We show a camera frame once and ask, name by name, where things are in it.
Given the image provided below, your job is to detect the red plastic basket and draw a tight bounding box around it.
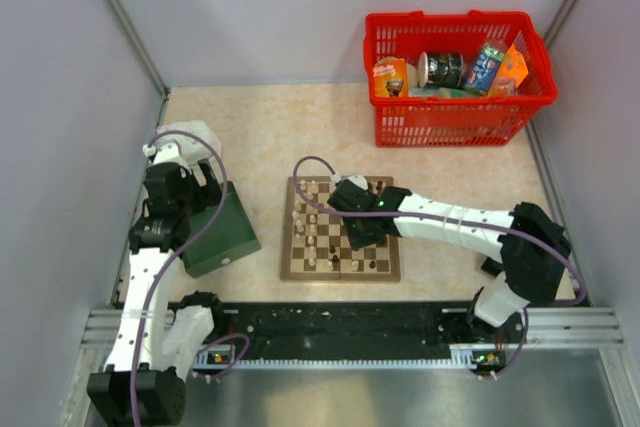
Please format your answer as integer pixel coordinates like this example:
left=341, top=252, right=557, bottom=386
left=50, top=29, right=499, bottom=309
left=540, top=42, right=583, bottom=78
left=363, top=10, right=557, bottom=147

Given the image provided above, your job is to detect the green plastic tray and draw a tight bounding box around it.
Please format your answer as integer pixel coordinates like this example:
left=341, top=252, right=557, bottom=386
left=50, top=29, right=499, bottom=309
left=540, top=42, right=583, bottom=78
left=182, top=182, right=261, bottom=278

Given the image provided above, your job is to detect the black cup noodle container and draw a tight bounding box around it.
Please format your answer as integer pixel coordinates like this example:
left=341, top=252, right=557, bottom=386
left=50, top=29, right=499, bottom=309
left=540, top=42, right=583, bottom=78
left=417, top=52, right=465, bottom=88

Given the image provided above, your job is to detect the blue snack bag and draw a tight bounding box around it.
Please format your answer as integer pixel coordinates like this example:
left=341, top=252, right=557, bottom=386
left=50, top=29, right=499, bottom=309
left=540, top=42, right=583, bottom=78
left=461, top=41, right=507, bottom=95

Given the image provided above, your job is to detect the orange razor package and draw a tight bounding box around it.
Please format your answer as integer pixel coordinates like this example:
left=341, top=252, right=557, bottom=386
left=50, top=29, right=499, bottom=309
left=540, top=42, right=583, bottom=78
left=373, top=57, right=408, bottom=98

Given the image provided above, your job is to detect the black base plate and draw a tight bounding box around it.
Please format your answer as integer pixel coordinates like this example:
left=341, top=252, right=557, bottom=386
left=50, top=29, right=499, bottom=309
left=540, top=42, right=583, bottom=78
left=205, top=300, right=521, bottom=361

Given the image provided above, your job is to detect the orange snack package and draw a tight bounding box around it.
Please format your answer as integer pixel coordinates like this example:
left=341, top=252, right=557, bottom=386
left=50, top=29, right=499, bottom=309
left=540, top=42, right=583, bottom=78
left=488, top=44, right=529, bottom=97

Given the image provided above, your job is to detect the wooden chess board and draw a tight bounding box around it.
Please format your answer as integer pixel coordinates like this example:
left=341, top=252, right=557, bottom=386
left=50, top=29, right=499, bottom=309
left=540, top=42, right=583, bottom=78
left=280, top=176, right=401, bottom=283

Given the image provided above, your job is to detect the black plastic tray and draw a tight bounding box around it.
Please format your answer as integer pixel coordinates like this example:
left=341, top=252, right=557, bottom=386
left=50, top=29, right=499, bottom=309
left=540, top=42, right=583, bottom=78
left=480, top=257, right=504, bottom=278

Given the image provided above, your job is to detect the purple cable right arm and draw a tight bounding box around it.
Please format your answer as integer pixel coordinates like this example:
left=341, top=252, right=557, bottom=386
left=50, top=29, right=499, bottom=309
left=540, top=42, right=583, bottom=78
left=292, top=155, right=587, bottom=381

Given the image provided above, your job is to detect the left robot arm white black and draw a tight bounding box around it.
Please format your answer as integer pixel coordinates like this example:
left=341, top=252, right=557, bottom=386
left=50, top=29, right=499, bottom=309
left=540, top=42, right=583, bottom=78
left=87, top=141, right=228, bottom=426

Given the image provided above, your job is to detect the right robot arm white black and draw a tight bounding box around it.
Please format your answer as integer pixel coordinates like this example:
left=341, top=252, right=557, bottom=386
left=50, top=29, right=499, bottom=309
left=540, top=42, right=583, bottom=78
left=328, top=174, right=571, bottom=343

